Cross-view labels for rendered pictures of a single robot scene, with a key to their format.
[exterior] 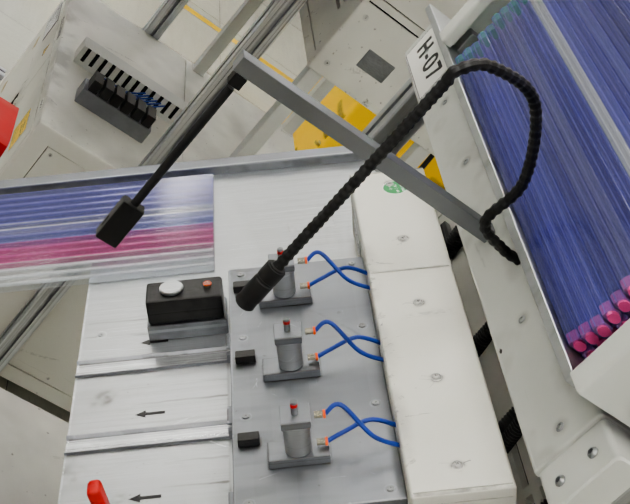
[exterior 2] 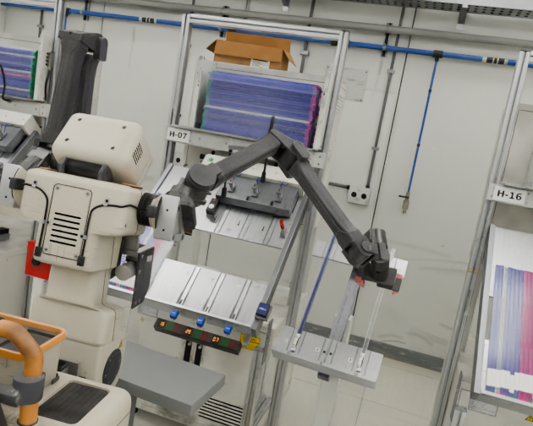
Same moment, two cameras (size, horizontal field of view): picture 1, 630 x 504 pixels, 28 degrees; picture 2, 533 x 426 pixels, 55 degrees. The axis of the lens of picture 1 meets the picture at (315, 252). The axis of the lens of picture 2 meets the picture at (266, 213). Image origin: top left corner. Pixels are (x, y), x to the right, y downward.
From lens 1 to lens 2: 1.68 m
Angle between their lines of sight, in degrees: 49
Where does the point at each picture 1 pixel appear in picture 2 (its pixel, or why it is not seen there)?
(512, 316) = not seen: hidden behind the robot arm
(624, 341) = (318, 138)
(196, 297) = (217, 203)
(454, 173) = (225, 147)
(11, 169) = (0, 274)
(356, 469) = (288, 191)
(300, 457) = (282, 197)
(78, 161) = (15, 254)
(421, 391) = (278, 176)
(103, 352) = (212, 226)
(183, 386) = (233, 216)
